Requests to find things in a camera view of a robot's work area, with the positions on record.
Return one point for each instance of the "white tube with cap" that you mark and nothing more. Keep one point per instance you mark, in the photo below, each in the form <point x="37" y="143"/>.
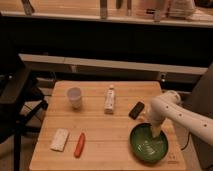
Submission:
<point x="110" y="100"/>

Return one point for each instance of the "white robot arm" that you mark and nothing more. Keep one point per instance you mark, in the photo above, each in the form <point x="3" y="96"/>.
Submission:
<point x="166" y="105"/>

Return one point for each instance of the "black rectangular block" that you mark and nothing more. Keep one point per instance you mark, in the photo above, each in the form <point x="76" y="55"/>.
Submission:
<point x="136" y="110"/>

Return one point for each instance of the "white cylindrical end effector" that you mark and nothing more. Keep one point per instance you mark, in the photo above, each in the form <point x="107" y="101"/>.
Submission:
<point x="156" y="130"/>

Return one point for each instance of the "orange carrot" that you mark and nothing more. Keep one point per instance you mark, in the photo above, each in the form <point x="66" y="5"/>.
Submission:
<point x="80" y="145"/>

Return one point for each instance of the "green ceramic bowl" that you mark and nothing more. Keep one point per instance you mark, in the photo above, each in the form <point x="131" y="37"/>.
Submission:
<point x="145" y="147"/>

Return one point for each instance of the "white sponge block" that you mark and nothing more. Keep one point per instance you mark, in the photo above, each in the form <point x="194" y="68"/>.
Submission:
<point x="59" y="140"/>

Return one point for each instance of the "black chair frame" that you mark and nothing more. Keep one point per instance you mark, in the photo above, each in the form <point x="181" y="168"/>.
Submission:
<point x="20" y="97"/>

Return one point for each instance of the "white plastic cup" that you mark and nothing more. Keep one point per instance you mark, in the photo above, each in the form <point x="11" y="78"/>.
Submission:
<point x="74" y="95"/>

